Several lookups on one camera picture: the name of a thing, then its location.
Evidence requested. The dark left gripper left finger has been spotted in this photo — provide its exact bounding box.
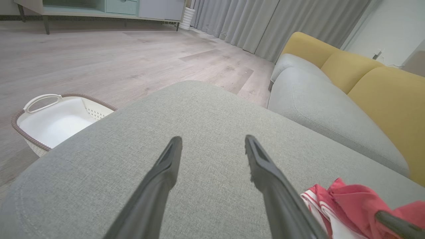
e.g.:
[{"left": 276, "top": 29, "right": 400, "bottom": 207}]
[{"left": 103, "top": 136, "right": 183, "bottom": 239}]

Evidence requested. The long grey sofa seat cushion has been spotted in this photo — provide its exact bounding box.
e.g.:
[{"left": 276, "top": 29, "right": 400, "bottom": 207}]
[{"left": 267, "top": 67, "right": 411, "bottom": 177}]

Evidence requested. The white ribbed vase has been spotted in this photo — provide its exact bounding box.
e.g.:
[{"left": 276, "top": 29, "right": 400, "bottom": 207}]
[{"left": 179, "top": 7, "right": 197, "bottom": 32}]

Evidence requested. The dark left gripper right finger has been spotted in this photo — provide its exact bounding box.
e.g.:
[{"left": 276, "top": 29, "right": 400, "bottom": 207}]
[{"left": 245, "top": 134, "right": 327, "bottom": 239}]

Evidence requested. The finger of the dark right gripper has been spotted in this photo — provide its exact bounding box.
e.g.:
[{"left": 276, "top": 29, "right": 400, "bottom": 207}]
[{"left": 375, "top": 210, "right": 425, "bottom": 239}]

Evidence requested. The yellow sofa back cushion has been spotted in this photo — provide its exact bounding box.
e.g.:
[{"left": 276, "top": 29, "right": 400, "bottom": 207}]
[
  {"left": 281, "top": 32, "right": 341, "bottom": 69},
  {"left": 347, "top": 66, "right": 425, "bottom": 187},
  {"left": 320, "top": 50, "right": 385, "bottom": 95}
]

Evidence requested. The white laundry basket brown rim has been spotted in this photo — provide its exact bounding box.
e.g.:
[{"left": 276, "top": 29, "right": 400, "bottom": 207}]
[{"left": 11, "top": 93, "right": 118, "bottom": 158}]

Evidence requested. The red printed basketball jersey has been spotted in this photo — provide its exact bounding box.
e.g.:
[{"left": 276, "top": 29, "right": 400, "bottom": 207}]
[{"left": 300, "top": 178, "right": 425, "bottom": 239}]

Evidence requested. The grey pleated curtain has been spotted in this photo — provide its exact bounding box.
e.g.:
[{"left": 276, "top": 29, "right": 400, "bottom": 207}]
[{"left": 190, "top": 0, "right": 373, "bottom": 63}]

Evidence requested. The grey teal sideboard cabinet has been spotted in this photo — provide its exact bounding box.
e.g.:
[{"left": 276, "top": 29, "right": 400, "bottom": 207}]
[{"left": 13, "top": 0, "right": 187, "bottom": 35}]

